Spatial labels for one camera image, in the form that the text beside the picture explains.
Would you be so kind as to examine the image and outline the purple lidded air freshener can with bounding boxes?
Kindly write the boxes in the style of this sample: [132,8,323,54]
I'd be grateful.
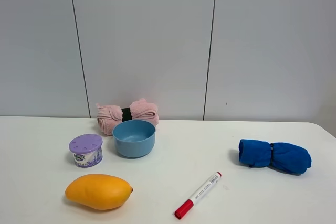
[69,134,103,168]

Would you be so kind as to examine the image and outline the blue plastic bowl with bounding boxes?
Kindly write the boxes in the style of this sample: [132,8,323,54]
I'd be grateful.
[112,120,156,158]

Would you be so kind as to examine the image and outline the pink rolled towel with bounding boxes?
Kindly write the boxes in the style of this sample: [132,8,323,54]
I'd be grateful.
[96,99,159,135]

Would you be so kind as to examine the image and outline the red white marker pen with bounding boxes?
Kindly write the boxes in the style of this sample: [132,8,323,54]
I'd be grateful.
[174,172,222,220]

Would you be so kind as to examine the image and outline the yellow mango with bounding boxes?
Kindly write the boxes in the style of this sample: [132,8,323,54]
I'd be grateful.
[65,174,133,210]

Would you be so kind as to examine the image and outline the blue rolled cloth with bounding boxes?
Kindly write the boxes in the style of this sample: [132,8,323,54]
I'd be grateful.
[238,139,312,174]

